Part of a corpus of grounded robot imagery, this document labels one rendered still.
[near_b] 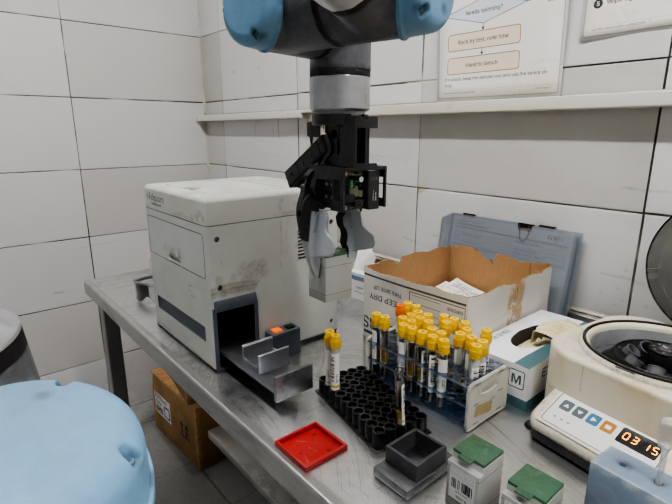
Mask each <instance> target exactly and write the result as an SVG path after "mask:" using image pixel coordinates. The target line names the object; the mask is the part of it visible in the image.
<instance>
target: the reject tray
mask: <svg viewBox="0 0 672 504"><path fill-rule="evenodd" d="M275 446H276V447H277V448H278V449H279V450H280V451H281V452H282V453H284V454H285V455H286V456H287V457H288V458H289V459H290V460H291V461H293V462H294V463H295V464H296V465H297V466H298V467H299V468H300V469H302V470H303V471H304V472H305V473H307V472H309V471H311V470H312V469H314V468H316V467H318V466H320V465H321V464H323V463H325V462H327V461H328V460H330V459H332V458H334V457H335V456H337V455H339V454H341V453H343V452H344V451H346V450H347V449H348V445H347V444H346V443H345V442H343V441H342V440H341V439H339V438H338V437H337V436H335V435H334V434H332V433H331V432H330V431H328V430H327V429H326V428H324V427H323V426H322V425H320V424H319V423H317V422H316V421H314V422H312V423H310V424H308V425H306V426H304V427H302V428H300V429H298V430H296V431H294V432H292V433H290V434H288V435H286V436H284V437H282V438H279V439H277V440H275Z"/></svg>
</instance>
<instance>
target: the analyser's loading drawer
mask: <svg viewBox="0 0 672 504"><path fill-rule="evenodd" d="M219 353H220V354H221V355H223V356H224V357H226V358H227V359H228V360H230V361H231V362H232V363H234V364H235V365H236V366H238V367H239V368H240V369H242V370H243V371H244V372H246V373H247V374H248V375H250V376H251V377H252V378H254V379H255V380H257V381H258V382H259V383H261V384H262V385H263V386H265V387H266V388H267V389H269V390H270V391H271V392H273V393H274V399H275V402H276V403H278V402H280V401H283V400H285V399H287V398H290V397H292V396H294V395H297V394H299V393H301V392H304V391H306V390H308V389H311V388H313V364H312V363H308V364H305V365H303V366H300V367H298V366H296V365H294V364H293V363H291V362H290V361H289V346H285V347H282V348H279V349H275V348H273V337H272V336H269V337H266V338H263V339H260V340H257V341H256V340H254V339H253V338H251V337H250V336H248V335H246V334H241V335H238V336H235V337H232V338H228V339H225V340H222V341H219Z"/></svg>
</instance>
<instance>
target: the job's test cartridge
mask: <svg viewBox="0 0 672 504"><path fill-rule="evenodd" d="M320 260H321V269H320V277H319V278H315V277H314V276H313V274H312V272H311V270H310V268H309V296H311V297H313V298H315V299H318V300H320V301H322V302H324V303H329V302H332V301H336V300H340V299H344V298H347V297H351V296H352V258H349V257H347V254H345V255H340V256H335V257H330V258H320Z"/></svg>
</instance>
